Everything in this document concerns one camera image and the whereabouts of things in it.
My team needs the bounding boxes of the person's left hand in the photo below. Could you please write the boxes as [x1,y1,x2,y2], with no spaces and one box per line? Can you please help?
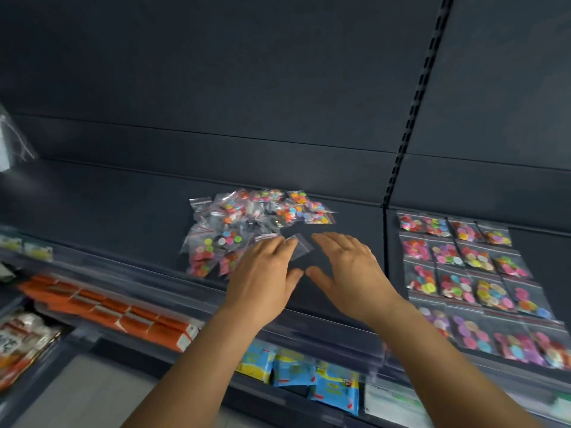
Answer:
[221,235,305,328]

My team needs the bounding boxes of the person's right hand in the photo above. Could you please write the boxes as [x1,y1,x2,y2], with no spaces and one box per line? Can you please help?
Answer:
[305,231,404,326]

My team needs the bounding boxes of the bag with pink clip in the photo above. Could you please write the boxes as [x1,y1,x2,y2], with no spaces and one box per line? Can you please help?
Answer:
[285,234,315,262]

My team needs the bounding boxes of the pile of transparent button bags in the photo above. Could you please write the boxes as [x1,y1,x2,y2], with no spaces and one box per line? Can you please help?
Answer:
[180,188,336,279]

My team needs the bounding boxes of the grid of arranged button bags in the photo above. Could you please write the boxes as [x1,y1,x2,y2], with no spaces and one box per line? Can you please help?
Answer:
[397,211,571,370]

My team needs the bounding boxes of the person's right forearm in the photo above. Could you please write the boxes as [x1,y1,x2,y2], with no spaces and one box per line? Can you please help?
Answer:
[369,298,543,428]

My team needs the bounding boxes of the person's left forearm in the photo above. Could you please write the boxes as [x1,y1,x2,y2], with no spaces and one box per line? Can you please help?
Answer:
[120,307,268,428]

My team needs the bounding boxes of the blue yellow snack packet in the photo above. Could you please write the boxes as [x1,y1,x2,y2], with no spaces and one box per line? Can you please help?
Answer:
[236,341,275,384]

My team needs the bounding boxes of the white flat packet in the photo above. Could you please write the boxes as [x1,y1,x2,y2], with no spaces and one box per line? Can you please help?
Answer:
[363,383,429,428]

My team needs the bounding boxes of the row of orange boxes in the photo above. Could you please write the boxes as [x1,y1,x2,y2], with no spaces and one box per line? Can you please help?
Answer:
[17,273,202,353]

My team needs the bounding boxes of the red white snack packet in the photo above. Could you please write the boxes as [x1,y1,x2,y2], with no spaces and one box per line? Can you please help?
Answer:
[0,311,61,391]

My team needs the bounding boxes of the clear package with white item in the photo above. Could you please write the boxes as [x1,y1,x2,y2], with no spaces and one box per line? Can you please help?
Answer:
[0,104,36,172]

